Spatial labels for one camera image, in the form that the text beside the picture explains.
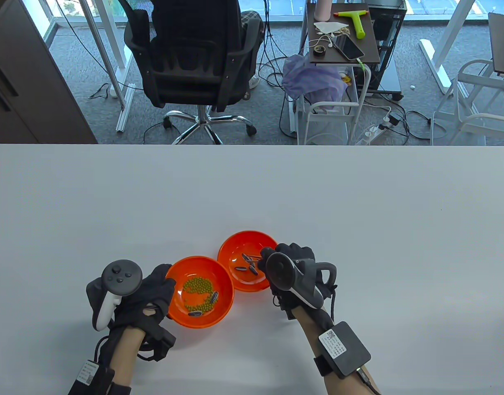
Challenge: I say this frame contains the white power strip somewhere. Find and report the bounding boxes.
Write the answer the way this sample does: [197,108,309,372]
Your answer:
[354,116,394,145]

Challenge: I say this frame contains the black smartphone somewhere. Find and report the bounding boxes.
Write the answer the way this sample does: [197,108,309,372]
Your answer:
[332,35,365,61]

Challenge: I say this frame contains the white chair frame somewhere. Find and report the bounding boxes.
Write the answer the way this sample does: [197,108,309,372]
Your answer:
[430,59,504,145]

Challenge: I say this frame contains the grey and white hand controller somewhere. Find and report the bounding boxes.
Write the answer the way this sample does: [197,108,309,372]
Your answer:
[94,259,143,332]
[265,252,337,310]

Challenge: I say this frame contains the white desk leg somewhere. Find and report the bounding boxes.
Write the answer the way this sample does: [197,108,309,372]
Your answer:
[80,0,136,133]
[419,0,477,95]

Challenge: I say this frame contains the orange plastic bowl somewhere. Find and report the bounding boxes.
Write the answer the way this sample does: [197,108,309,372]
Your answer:
[217,230,279,293]
[166,256,235,328]

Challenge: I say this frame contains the purple cloth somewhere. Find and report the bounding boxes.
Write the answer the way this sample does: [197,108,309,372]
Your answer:
[282,53,348,111]

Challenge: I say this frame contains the black office chair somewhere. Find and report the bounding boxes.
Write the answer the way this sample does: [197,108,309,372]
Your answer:
[124,0,266,145]

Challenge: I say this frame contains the white trolley cart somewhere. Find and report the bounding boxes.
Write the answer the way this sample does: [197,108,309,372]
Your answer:
[295,62,372,145]

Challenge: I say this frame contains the person's right hand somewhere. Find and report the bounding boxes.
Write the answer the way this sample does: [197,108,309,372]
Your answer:
[258,243,338,319]

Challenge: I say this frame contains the person's left hand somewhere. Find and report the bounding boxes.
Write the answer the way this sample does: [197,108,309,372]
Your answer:
[86,263,177,330]

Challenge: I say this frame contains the person's left forearm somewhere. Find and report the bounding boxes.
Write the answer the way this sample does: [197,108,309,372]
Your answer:
[106,325,147,395]

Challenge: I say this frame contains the white earphones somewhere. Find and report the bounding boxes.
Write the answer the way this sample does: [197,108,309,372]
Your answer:
[308,35,339,49]

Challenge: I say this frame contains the black cable bundle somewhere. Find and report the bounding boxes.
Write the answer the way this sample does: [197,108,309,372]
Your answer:
[256,0,292,89]

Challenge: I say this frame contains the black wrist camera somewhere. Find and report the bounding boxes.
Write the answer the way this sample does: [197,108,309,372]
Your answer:
[145,319,177,362]

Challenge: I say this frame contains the green squeegee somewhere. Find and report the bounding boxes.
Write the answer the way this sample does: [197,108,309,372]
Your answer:
[334,10,369,40]

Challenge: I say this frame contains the pile of green beans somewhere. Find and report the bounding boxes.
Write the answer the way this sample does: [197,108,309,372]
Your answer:
[182,277,215,313]

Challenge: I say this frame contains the dark brown side table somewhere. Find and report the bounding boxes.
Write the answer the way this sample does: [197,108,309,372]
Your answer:
[301,0,381,66]

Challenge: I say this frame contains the white face mask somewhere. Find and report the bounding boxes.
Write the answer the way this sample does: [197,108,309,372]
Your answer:
[313,21,350,35]

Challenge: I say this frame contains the black wrist sensor box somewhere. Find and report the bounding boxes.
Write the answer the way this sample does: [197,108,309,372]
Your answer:
[69,360,114,395]
[318,321,372,379]

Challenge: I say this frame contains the dark brown cabinet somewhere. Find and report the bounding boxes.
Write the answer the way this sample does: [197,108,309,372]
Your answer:
[0,0,98,144]

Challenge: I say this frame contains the black equipment rack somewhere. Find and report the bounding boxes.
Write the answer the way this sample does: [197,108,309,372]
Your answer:
[365,0,408,101]

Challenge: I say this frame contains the dark grey board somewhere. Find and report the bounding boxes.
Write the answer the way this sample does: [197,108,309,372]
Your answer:
[488,12,504,77]

